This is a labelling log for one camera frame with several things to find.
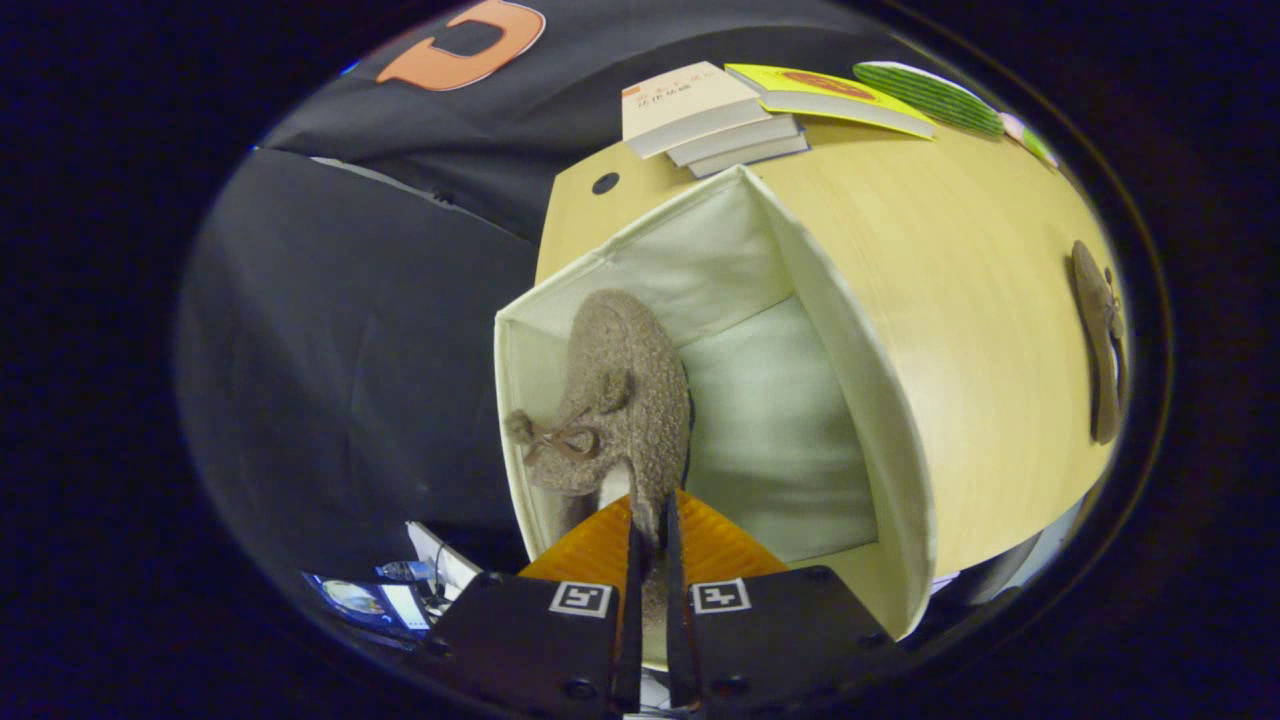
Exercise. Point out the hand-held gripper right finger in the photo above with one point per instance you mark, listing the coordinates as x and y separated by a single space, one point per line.
678 620

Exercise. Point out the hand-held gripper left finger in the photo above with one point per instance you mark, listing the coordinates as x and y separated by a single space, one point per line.
632 620

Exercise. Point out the pale green fabric storage box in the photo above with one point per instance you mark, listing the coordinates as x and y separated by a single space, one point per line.
780 440

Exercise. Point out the brown fuzzy shoe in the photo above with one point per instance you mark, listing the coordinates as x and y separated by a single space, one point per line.
1095 340
620 380

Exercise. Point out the blue printed carton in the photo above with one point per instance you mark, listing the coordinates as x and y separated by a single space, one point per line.
360 600

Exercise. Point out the white book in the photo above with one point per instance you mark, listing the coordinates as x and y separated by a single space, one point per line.
765 153
750 135

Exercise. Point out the beige cover book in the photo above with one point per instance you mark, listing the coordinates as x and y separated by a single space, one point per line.
680 95

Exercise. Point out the yellow book with red label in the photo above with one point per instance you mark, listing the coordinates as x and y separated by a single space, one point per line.
810 90

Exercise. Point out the watermelon slice plush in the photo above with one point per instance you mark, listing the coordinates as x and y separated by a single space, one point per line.
930 95

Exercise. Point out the pink and green plush toy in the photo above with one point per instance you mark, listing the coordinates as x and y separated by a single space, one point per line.
1030 140

